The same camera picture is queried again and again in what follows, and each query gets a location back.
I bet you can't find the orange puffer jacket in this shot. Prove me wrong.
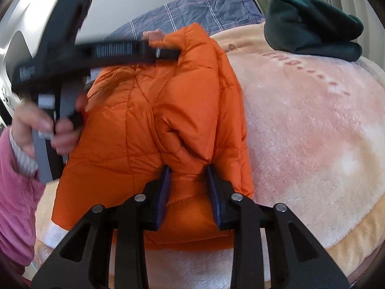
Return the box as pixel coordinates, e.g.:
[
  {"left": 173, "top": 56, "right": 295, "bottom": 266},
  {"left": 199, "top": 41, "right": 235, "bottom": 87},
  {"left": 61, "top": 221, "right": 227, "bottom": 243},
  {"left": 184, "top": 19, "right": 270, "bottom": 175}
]
[{"left": 51, "top": 24, "right": 254, "bottom": 251}]

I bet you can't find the person's left hand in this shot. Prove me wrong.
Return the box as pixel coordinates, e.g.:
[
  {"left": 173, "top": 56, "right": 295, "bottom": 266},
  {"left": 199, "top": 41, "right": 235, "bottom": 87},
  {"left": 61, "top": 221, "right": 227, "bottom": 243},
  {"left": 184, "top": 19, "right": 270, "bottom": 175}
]
[{"left": 10, "top": 101, "right": 83, "bottom": 158}]

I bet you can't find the pink fleece sleeve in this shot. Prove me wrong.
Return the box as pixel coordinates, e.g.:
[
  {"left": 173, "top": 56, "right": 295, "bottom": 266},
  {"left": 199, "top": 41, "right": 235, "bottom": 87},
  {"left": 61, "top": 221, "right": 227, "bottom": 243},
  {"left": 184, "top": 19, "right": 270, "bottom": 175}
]
[{"left": 1, "top": 128, "right": 45, "bottom": 275}]

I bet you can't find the pink quilted folded jacket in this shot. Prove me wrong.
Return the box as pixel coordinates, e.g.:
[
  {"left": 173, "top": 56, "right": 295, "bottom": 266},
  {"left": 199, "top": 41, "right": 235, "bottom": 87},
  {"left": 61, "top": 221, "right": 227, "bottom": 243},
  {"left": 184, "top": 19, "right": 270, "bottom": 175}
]
[{"left": 142, "top": 29, "right": 165, "bottom": 42}]

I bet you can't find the cream plush blanket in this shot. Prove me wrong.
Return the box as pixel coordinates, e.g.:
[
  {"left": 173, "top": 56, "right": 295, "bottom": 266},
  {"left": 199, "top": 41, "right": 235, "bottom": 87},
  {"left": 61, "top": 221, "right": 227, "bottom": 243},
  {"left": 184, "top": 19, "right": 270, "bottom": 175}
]
[{"left": 34, "top": 25, "right": 384, "bottom": 288}]

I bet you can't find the blue plaid bed cover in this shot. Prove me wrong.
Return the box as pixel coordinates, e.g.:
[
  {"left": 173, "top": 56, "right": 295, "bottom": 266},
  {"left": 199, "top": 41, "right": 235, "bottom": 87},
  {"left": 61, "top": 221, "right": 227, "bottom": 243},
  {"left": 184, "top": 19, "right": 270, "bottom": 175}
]
[{"left": 107, "top": 0, "right": 265, "bottom": 40}]

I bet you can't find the dark green folded garment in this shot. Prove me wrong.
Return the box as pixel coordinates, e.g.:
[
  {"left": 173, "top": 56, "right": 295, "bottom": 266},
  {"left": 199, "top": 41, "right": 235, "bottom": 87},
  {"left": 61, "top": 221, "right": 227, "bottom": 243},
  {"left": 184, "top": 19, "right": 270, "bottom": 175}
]
[{"left": 264, "top": 0, "right": 364, "bottom": 62}]

